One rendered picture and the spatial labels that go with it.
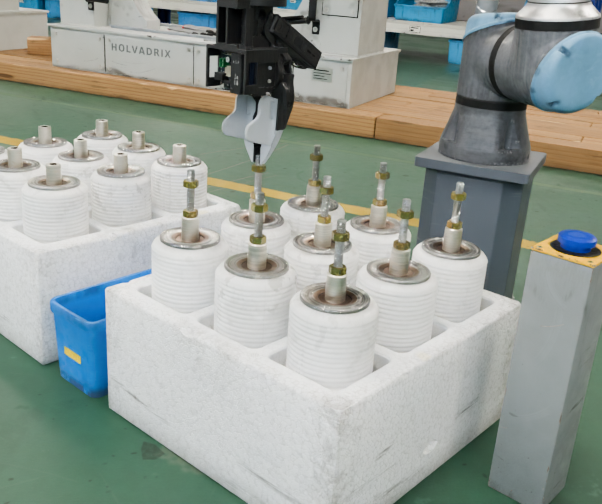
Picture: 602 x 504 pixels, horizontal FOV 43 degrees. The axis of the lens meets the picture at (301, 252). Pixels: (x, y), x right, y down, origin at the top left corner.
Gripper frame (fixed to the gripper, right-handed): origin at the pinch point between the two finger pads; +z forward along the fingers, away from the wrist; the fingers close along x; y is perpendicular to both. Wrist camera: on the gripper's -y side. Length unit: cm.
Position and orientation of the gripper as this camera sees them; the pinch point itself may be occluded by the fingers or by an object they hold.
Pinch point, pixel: (262, 152)
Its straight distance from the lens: 101.4
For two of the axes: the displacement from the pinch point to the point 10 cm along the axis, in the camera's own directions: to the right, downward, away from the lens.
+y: -6.7, 2.2, -7.1
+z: -0.7, 9.3, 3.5
